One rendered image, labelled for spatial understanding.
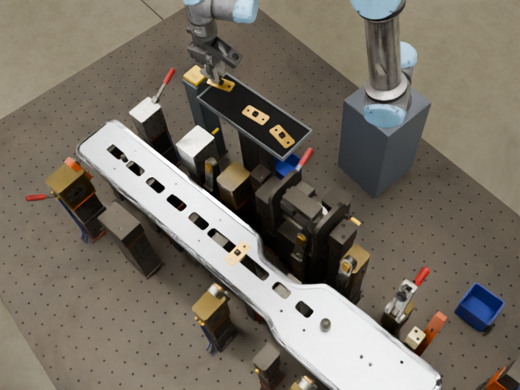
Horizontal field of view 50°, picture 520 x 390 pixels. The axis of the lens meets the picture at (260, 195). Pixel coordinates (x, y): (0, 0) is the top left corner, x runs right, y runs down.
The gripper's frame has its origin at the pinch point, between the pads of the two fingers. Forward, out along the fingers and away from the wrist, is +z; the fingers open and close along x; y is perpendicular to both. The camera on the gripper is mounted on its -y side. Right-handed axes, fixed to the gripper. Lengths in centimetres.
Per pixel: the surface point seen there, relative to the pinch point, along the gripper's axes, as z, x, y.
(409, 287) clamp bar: 2, 37, -76
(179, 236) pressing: 23, 44, -7
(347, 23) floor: 123, -160, 18
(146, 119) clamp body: 17.6, 13.3, 24.0
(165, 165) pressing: 23.3, 23.6, 11.3
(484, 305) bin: 53, 11, -100
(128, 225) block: 20, 49, 8
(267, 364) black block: 24, 66, -49
